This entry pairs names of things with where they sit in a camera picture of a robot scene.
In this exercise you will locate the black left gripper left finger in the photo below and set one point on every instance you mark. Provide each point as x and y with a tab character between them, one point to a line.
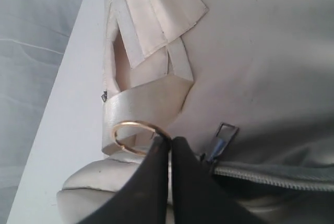
144	198

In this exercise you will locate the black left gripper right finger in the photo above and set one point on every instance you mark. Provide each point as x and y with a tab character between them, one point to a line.
197	198

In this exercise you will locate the cream canvas duffel bag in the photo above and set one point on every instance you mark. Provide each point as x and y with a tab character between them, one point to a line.
248	83

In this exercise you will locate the white backdrop curtain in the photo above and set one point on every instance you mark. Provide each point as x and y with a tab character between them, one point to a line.
34	37

